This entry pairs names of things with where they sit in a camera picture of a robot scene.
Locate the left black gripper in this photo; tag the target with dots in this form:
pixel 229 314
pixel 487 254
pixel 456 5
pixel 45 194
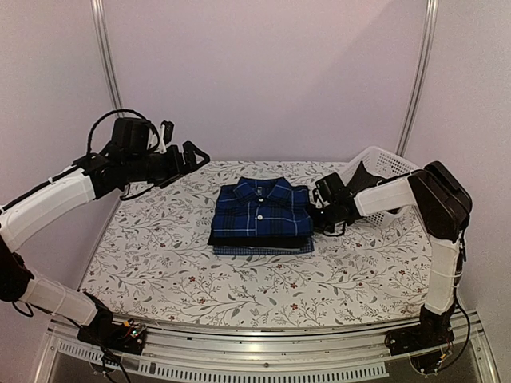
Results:
pixel 178 168

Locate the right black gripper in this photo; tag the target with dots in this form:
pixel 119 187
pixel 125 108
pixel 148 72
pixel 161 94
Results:
pixel 330 229

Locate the blue plaid long sleeve shirt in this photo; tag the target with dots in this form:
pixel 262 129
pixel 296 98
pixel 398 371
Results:
pixel 254 208

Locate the black shirt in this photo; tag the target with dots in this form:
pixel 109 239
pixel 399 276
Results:
pixel 362 179
pixel 278 242

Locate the blue checked shirt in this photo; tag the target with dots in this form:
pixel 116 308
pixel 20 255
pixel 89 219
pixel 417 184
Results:
pixel 307 247

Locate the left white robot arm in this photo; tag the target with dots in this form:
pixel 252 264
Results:
pixel 138 151

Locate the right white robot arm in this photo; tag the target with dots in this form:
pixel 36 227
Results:
pixel 432 252

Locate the black shirt in basket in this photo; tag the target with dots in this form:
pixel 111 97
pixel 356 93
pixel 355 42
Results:
pixel 362 179

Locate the white plastic basket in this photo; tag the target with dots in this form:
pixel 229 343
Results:
pixel 380 162

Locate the floral tablecloth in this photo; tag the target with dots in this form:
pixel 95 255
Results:
pixel 154 261

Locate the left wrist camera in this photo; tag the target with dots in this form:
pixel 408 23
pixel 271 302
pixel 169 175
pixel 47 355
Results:
pixel 165 135

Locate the right aluminium post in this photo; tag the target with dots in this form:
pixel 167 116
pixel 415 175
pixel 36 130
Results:
pixel 427 41

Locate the aluminium post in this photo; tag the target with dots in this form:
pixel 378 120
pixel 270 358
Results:
pixel 105 52
pixel 427 41

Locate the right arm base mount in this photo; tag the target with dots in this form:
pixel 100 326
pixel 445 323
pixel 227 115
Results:
pixel 432 331

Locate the left aluminium post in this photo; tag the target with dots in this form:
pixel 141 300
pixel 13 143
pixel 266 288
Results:
pixel 105 52

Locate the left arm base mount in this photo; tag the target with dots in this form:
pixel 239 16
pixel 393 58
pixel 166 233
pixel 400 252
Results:
pixel 127 337

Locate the aluminium front rail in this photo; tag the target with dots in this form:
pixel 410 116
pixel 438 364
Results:
pixel 185 353

